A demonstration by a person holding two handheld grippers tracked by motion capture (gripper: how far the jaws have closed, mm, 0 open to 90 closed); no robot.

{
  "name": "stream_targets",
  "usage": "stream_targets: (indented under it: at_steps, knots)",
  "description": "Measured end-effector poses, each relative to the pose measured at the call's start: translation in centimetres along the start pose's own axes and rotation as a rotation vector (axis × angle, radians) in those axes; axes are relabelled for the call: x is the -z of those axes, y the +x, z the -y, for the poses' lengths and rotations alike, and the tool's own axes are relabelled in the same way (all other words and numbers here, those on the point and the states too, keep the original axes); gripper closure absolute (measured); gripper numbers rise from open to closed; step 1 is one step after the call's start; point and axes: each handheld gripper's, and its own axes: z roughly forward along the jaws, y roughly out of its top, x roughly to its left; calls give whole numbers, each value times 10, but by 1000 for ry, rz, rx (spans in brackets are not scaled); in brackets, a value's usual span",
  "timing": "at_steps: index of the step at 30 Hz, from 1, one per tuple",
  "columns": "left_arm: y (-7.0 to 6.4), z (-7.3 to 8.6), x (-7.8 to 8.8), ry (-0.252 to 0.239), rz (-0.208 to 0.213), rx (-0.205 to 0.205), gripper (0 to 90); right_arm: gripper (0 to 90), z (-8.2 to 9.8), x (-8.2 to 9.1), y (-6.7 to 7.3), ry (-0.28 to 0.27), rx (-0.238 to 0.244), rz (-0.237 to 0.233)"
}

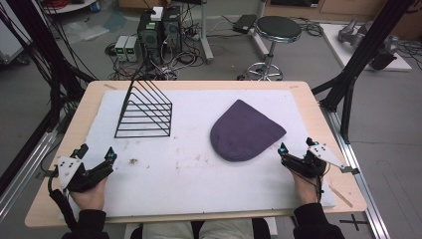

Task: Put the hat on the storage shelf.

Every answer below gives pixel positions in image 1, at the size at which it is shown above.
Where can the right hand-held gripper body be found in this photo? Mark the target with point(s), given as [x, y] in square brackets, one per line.
[313, 162]

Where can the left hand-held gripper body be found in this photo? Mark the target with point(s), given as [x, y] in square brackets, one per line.
[70, 171]

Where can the grey bench power supply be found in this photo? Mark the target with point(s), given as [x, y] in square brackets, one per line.
[121, 49]
[131, 49]

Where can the white box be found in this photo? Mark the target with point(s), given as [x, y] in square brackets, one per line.
[157, 13]

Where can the purple knit beanie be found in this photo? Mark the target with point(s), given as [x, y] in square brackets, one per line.
[244, 132]

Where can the black computer tower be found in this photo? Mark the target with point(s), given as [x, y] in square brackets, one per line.
[151, 40]
[172, 31]

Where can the grey robot part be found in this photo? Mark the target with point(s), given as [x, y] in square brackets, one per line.
[381, 49]

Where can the black metal frame stand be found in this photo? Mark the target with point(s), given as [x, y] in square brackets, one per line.
[43, 49]
[361, 63]

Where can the thin wooden stick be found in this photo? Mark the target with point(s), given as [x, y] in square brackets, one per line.
[341, 196]

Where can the person's right hand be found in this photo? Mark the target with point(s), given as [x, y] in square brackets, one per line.
[305, 189]

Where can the person's left hand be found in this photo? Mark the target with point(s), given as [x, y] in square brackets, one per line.
[90, 196]

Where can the clear plastic sheet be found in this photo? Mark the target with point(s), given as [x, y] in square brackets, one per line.
[84, 30]

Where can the white floor board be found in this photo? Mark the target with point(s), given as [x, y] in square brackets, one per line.
[335, 43]

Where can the person's legs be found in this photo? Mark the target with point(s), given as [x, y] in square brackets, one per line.
[199, 229]

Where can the aluminium rail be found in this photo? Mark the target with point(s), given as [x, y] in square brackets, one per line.
[361, 186]
[23, 172]

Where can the white desk leg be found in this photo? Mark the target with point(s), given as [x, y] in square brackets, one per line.
[205, 33]

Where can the black round stool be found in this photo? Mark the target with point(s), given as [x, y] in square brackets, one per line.
[278, 28]

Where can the white felt mat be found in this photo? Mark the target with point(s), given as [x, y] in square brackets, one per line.
[185, 179]

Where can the black flat box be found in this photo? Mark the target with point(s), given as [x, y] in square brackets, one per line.
[245, 23]

